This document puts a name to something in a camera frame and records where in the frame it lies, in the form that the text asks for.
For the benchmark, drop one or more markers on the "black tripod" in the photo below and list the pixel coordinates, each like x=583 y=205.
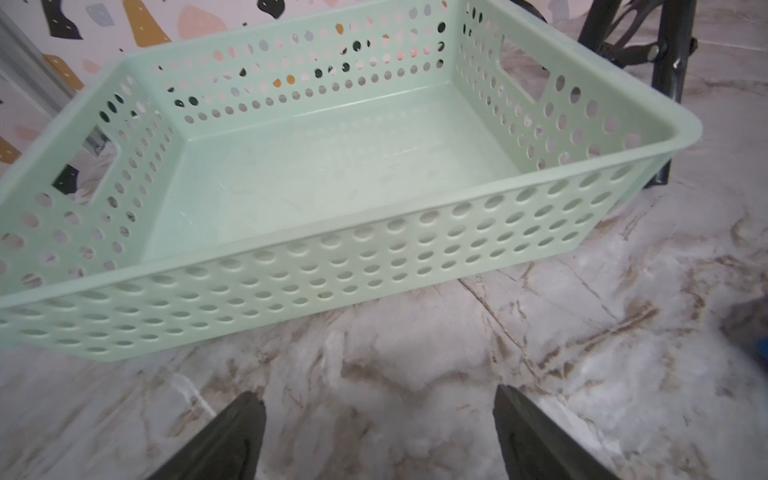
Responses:
x=611 y=25

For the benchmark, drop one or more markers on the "mint green plastic basket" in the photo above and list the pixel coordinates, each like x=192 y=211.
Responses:
x=205 y=187

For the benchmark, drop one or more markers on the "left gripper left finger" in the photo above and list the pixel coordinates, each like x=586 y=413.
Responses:
x=227 y=448

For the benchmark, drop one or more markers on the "blue grey dishcloth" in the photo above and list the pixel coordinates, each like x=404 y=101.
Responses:
x=761 y=349

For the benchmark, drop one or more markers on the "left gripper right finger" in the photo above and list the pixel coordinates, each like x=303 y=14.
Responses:
x=534 y=447

